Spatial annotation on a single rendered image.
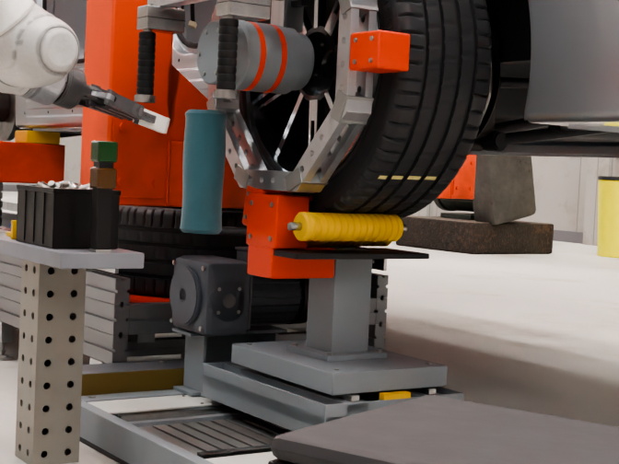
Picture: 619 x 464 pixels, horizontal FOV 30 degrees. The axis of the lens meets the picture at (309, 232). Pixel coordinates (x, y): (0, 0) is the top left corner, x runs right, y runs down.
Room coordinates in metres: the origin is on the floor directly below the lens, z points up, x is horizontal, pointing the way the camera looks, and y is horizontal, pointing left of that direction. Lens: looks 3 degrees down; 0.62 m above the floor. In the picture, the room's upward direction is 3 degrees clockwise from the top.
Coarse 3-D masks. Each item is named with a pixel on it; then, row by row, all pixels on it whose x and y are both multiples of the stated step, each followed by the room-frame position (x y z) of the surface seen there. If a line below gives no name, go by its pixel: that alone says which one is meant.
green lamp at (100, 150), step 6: (96, 144) 2.16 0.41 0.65; (102, 144) 2.15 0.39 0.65; (108, 144) 2.16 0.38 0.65; (114, 144) 2.17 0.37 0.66; (96, 150) 2.16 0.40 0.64; (102, 150) 2.15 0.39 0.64; (108, 150) 2.16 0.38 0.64; (114, 150) 2.17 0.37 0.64; (90, 156) 2.18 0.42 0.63; (96, 156) 2.16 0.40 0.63; (102, 156) 2.15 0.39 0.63; (108, 156) 2.16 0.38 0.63; (114, 156) 2.17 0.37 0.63; (108, 162) 2.17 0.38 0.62; (114, 162) 2.17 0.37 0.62
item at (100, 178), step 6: (90, 168) 2.18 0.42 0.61; (96, 168) 2.16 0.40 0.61; (102, 168) 2.16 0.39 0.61; (108, 168) 2.16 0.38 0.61; (114, 168) 2.17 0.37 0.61; (90, 174) 2.18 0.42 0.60; (96, 174) 2.16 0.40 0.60; (102, 174) 2.16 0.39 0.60; (108, 174) 2.16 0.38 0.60; (114, 174) 2.17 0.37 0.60; (90, 180) 2.18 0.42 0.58; (96, 180) 2.15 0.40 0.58; (102, 180) 2.16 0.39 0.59; (108, 180) 2.16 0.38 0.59; (114, 180) 2.17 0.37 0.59; (90, 186) 2.18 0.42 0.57; (96, 186) 2.15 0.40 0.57; (102, 186) 2.16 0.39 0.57; (108, 186) 2.16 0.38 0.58; (114, 186) 2.17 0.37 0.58
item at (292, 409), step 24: (216, 384) 2.59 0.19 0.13; (240, 384) 2.50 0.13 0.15; (264, 384) 2.42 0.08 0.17; (288, 384) 2.44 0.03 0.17; (240, 408) 2.50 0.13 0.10; (264, 408) 2.42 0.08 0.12; (288, 408) 2.34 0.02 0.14; (312, 408) 2.27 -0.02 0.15; (336, 408) 2.25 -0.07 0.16; (360, 408) 2.28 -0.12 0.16
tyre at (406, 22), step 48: (384, 0) 2.24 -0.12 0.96; (432, 0) 2.24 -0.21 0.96; (480, 0) 2.32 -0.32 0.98; (432, 48) 2.22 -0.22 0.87; (480, 48) 2.29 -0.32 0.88; (240, 96) 2.67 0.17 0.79; (384, 96) 2.22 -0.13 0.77; (432, 96) 2.23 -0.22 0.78; (480, 96) 2.30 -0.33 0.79; (384, 144) 2.23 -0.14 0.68; (432, 144) 2.28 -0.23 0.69; (336, 192) 2.34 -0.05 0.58; (384, 192) 2.33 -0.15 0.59; (432, 192) 2.40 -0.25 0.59
